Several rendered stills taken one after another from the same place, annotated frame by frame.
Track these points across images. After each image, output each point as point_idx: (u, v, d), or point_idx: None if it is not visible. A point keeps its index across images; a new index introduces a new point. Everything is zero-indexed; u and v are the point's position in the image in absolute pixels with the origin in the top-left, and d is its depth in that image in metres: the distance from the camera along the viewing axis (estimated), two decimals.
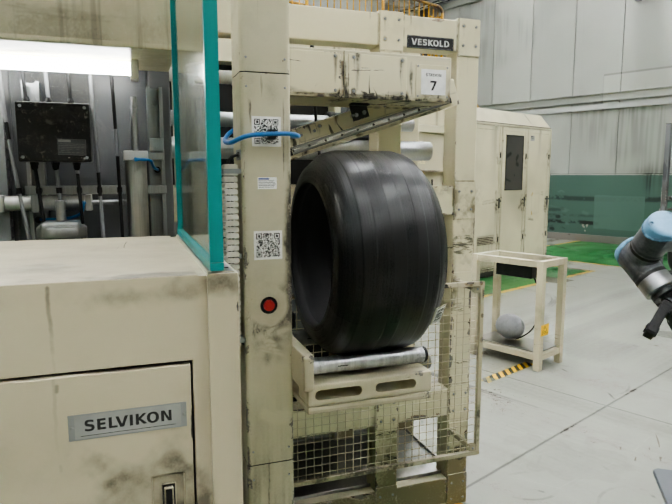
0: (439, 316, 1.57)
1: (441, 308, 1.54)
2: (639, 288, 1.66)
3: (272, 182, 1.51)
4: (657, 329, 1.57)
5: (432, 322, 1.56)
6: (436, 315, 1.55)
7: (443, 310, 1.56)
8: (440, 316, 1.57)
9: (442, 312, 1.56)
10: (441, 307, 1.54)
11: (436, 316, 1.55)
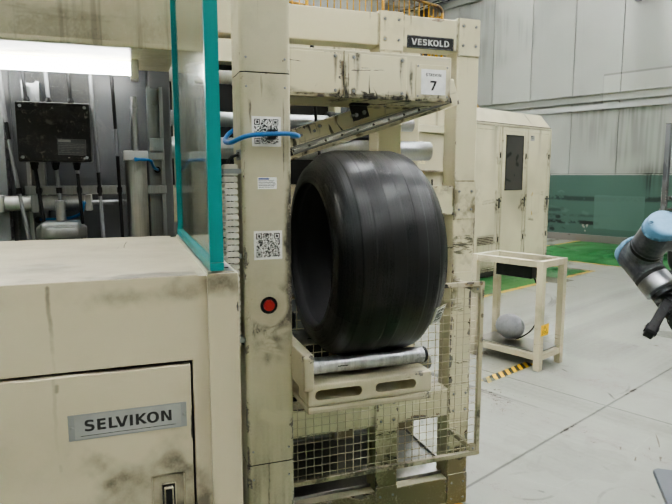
0: (439, 316, 1.57)
1: (441, 308, 1.54)
2: (639, 288, 1.66)
3: (272, 182, 1.51)
4: (657, 329, 1.57)
5: (432, 322, 1.56)
6: (436, 315, 1.55)
7: (443, 310, 1.56)
8: (440, 316, 1.57)
9: (442, 312, 1.56)
10: (441, 307, 1.54)
11: (436, 316, 1.55)
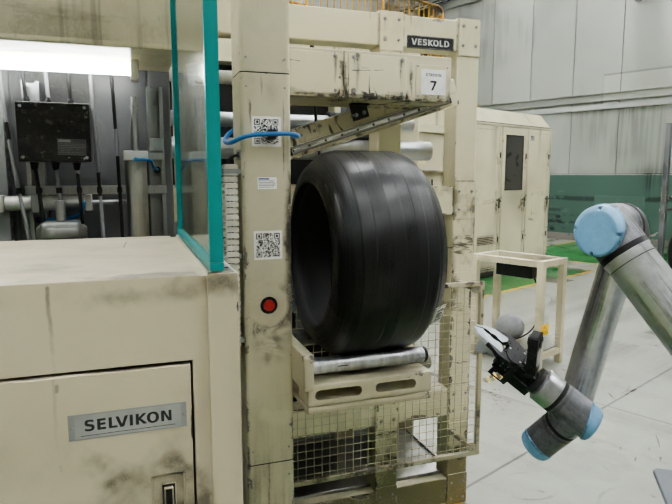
0: (439, 316, 1.57)
1: (441, 308, 1.54)
2: (563, 382, 1.47)
3: (272, 182, 1.51)
4: (528, 343, 1.45)
5: (432, 322, 1.56)
6: (436, 315, 1.55)
7: (443, 310, 1.56)
8: (440, 316, 1.57)
9: (442, 312, 1.56)
10: (441, 307, 1.54)
11: (436, 316, 1.55)
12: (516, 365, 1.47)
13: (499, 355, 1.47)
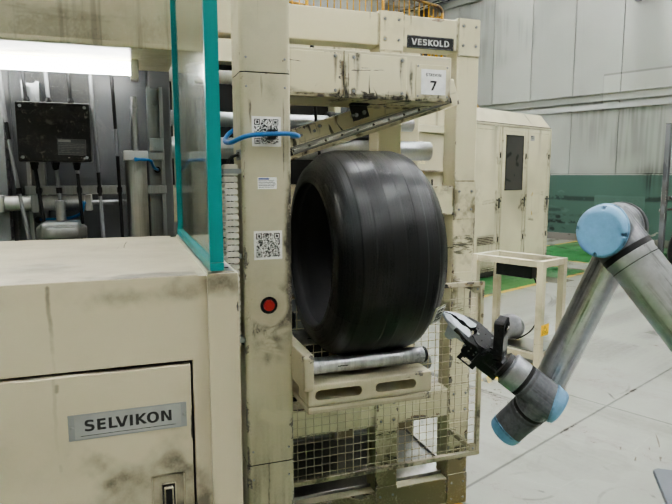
0: (439, 316, 1.57)
1: (441, 308, 1.54)
2: (529, 365, 1.50)
3: (272, 182, 1.51)
4: (494, 328, 1.48)
5: (432, 322, 1.56)
6: (436, 315, 1.55)
7: (443, 310, 1.56)
8: (440, 316, 1.57)
9: (442, 312, 1.56)
10: (441, 307, 1.54)
11: (436, 316, 1.55)
12: (483, 349, 1.50)
13: (466, 340, 1.50)
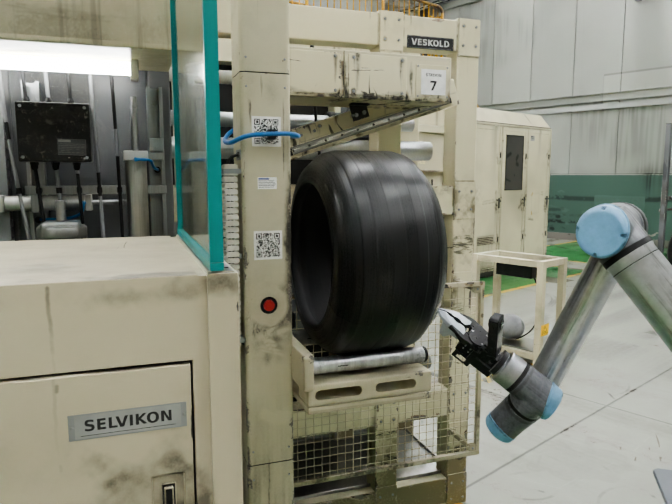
0: (436, 314, 1.57)
1: (439, 306, 1.55)
2: (524, 363, 1.50)
3: (272, 182, 1.51)
4: (488, 325, 1.48)
5: (432, 321, 1.56)
6: (435, 314, 1.55)
7: (439, 307, 1.57)
8: (437, 313, 1.58)
9: (438, 309, 1.57)
10: (439, 305, 1.54)
11: (435, 315, 1.56)
12: (478, 347, 1.50)
13: (461, 337, 1.50)
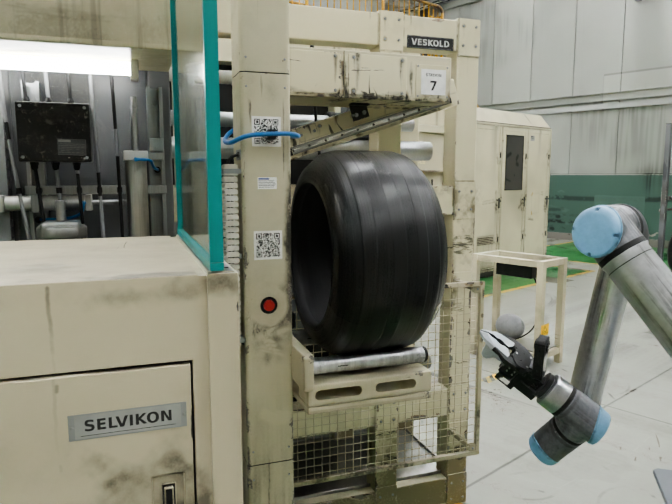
0: (436, 314, 1.57)
1: (439, 306, 1.55)
2: (570, 386, 1.46)
3: (272, 182, 1.51)
4: (535, 348, 1.44)
5: (432, 322, 1.56)
6: (435, 314, 1.55)
7: (439, 307, 1.57)
8: (437, 314, 1.58)
9: (438, 309, 1.57)
10: (439, 305, 1.54)
11: (435, 315, 1.56)
12: (523, 370, 1.46)
13: (506, 360, 1.46)
